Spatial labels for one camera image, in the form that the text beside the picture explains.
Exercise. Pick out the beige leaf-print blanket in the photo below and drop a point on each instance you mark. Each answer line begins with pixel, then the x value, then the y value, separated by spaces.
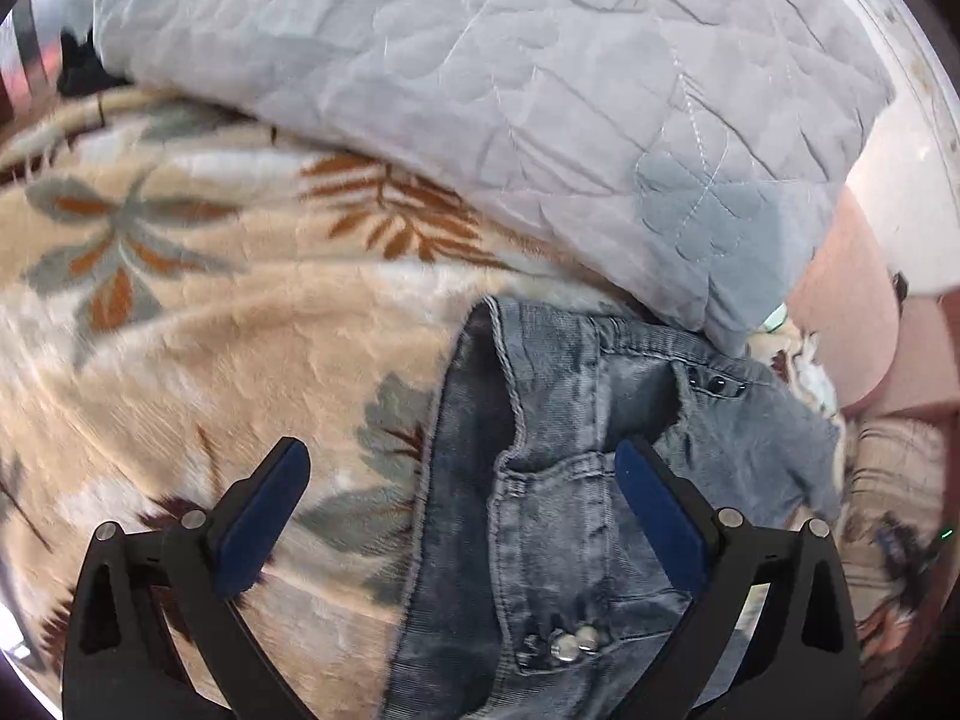
pixel 187 315

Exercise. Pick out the grey quilted pillow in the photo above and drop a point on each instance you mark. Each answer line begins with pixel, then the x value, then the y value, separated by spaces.
pixel 487 90

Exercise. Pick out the grey denim pants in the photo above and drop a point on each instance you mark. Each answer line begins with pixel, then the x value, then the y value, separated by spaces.
pixel 555 510

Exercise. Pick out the pink sofa cushion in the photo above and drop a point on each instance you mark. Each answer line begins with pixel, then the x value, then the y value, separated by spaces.
pixel 844 300

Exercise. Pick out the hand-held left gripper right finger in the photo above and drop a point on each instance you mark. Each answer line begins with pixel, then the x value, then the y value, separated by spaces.
pixel 660 514

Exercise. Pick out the small black object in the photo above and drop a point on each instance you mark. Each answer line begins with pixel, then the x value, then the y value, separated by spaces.
pixel 900 286

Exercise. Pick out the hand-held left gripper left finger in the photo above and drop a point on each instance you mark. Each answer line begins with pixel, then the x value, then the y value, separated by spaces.
pixel 262 517

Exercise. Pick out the dark cloth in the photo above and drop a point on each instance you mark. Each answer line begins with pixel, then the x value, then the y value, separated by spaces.
pixel 82 67

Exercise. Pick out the patterned glass window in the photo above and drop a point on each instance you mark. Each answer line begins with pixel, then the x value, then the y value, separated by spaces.
pixel 34 52

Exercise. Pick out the beige striped bolster pillow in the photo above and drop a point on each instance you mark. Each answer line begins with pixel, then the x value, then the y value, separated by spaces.
pixel 896 465

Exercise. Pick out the white crumpled cloth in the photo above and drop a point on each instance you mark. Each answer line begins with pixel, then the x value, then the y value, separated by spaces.
pixel 777 319
pixel 815 382

